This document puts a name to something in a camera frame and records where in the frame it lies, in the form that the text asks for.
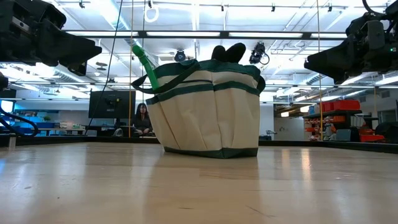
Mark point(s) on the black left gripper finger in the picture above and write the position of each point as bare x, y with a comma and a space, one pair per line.
71, 46
79, 70

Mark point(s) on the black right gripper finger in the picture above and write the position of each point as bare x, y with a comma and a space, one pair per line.
332, 59

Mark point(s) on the red and black work glove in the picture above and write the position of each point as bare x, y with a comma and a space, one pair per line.
233, 53

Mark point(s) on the beige and green gardening bag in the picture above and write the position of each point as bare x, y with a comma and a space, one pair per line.
205, 124

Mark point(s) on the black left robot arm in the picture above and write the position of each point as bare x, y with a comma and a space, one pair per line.
3, 81

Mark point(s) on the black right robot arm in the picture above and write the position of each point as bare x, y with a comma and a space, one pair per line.
393, 6

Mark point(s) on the black computer monitor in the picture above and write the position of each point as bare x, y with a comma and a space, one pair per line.
102, 104

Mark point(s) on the shelf with red bins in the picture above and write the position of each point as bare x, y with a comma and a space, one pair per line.
340, 105

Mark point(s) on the person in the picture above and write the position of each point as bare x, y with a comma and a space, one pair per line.
142, 123

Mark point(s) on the black round ceiling device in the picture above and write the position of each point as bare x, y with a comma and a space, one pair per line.
179, 56

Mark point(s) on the black overhead camera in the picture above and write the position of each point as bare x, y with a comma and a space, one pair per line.
257, 53

